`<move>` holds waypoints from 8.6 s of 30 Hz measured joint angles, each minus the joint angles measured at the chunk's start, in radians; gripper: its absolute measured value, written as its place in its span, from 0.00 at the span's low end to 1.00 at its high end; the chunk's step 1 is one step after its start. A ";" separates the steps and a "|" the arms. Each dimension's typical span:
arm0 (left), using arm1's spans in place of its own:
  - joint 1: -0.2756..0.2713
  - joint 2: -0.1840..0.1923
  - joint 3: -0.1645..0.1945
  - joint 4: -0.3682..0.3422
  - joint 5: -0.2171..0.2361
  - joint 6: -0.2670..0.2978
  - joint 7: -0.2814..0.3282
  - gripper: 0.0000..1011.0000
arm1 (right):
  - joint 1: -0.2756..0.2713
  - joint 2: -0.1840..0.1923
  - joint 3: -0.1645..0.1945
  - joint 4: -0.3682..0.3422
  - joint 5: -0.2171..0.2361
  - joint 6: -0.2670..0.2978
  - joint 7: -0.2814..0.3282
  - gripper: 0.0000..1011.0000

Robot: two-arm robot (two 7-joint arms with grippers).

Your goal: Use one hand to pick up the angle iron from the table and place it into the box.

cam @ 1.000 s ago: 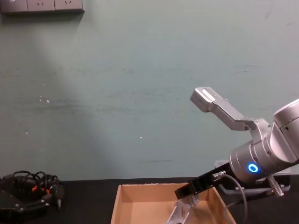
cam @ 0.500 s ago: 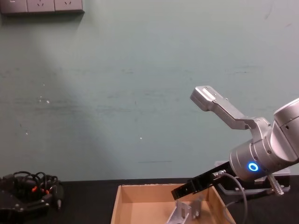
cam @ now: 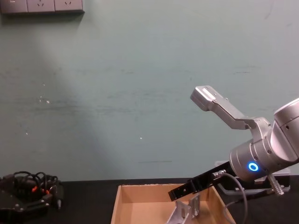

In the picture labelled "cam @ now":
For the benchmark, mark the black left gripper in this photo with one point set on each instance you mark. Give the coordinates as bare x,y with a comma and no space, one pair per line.
9,200

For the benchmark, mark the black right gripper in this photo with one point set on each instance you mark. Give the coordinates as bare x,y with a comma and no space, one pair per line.
210,178

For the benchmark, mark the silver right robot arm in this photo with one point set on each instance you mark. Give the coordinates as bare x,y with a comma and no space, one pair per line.
261,149

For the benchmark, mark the shallow brown cardboard tray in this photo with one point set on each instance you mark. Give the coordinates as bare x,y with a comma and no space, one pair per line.
144,210

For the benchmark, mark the black table cloth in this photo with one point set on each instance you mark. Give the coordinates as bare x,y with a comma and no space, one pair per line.
88,203

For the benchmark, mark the grey wall socket plate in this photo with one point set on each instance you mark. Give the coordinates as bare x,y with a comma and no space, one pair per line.
69,5
40,5
14,5

